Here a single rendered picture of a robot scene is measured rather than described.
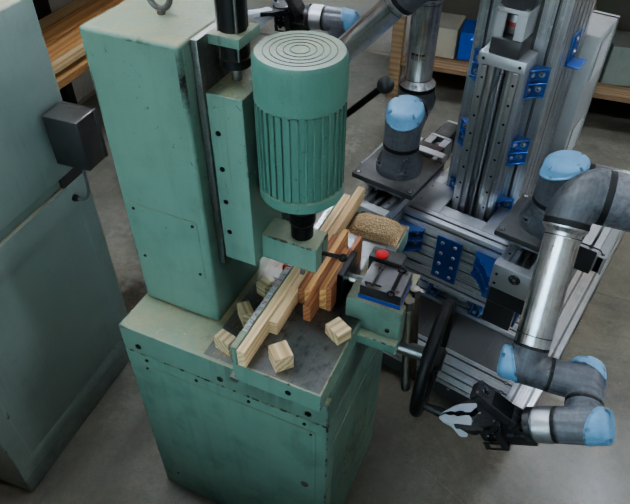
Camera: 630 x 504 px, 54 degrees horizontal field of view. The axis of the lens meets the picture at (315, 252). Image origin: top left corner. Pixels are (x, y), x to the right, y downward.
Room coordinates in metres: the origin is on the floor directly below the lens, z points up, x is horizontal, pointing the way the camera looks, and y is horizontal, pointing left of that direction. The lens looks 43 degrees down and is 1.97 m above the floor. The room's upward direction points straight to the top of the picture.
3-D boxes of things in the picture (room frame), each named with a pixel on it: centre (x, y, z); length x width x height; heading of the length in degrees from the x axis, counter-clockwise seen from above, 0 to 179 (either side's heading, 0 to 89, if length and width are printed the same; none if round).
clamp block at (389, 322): (0.99, -0.16, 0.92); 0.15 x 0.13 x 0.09; 156
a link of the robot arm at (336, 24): (1.89, -0.07, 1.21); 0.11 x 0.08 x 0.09; 69
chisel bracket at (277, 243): (1.05, 0.05, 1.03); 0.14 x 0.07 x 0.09; 66
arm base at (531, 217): (1.39, -0.68, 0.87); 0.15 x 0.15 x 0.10
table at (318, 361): (1.03, -0.08, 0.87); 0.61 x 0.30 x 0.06; 156
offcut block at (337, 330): (0.89, -0.05, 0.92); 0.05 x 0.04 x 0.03; 37
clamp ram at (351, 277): (1.02, -0.10, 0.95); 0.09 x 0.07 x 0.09; 156
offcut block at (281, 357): (0.81, 0.07, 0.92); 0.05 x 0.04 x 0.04; 23
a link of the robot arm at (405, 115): (1.68, -0.27, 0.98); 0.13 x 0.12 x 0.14; 159
